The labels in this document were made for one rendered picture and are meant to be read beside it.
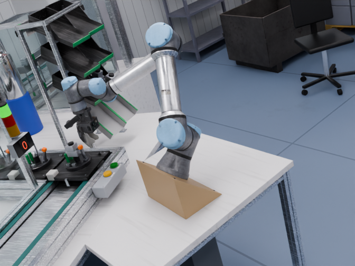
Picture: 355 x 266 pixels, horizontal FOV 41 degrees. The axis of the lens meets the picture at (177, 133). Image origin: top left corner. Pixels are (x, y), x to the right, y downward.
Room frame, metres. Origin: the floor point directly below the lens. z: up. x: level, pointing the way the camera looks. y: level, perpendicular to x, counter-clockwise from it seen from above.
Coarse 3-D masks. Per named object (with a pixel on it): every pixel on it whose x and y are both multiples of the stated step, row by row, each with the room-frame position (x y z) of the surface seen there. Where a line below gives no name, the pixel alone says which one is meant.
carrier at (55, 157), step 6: (36, 150) 2.31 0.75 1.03; (30, 156) 2.28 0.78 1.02; (36, 156) 2.25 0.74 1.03; (42, 156) 2.31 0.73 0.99; (48, 156) 2.28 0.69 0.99; (54, 156) 2.30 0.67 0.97; (30, 162) 2.26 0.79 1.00; (36, 162) 2.24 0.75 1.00; (42, 162) 2.23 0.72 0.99; (48, 162) 2.22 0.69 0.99; (54, 162) 2.23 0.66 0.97; (60, 162) 2.22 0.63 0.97; (36, 168) 2.19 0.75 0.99; (42, 168) 2.19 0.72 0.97; (48, 168) 2.18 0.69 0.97; (54, 168) 2.17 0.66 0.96; (36, 174) 2.15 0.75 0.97; (42, 174) 2.14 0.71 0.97
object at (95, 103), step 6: (60, 72) 2.47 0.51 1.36; (54, 78) 2.41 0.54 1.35; (60, 78) 2.39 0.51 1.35; (78, 78) 2.50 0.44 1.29; (84, 78) 2.47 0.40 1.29; (54, 84) 2.43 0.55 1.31; (60, 84) 2.40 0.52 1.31; (90, 96) 2.37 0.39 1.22; (90, 102) 2.30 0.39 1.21; (96, 102) 2.29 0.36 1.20
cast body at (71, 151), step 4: (68, 144) 2.13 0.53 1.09; (72, 144) 2.13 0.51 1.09; (76, 144) 2.14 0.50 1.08; (68, 148) 2.12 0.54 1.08; (72, 148) 2.11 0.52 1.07; (76, 148) 2.13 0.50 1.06; (68, 152) 2.13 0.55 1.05; (72, 152) 2.11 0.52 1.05; (76, 152) 2.10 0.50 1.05; (80, 152) 2.13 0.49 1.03; (68, 156) 2.13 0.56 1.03; (72, 156) 2.12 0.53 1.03; (76, 156) 2.11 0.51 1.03
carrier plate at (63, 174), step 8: (88, 152) 2.24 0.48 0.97; (96, 152) 2.21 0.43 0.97; (104, 152) 2.18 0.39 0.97; (64, 160) 2.22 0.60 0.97; (96, 160) 2.12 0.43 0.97; (104, 160) 2.12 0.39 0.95; (56, 168) 2.16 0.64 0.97; (64, 168) 2.13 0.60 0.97; (88, 168) 2.06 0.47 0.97; (96, 168) 2.05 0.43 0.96; (56, 176) 2.07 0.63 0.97; (64, 176) 2.05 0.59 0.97; (72, 176) 2.02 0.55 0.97; (80, 176) 2.00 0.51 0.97; (88, 176) 1.99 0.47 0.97
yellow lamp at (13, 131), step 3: (12, 126) 2.00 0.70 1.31; (15, 126) 2.01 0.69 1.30; (6, 129) 2.01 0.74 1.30; (9, 129) 2.00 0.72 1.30; (12, 129) 2.00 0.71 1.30; (15, 129) 2.01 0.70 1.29; (18, 129) 2.02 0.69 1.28; (9, 132) 2.00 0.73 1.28; (12, 132) 2.00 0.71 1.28; (15, 132) 2.00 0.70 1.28; (18, 132) 2.01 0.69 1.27; (9, 135) 2.01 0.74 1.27; (12, 135) 2.00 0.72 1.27; (15, 135) 2.00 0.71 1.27
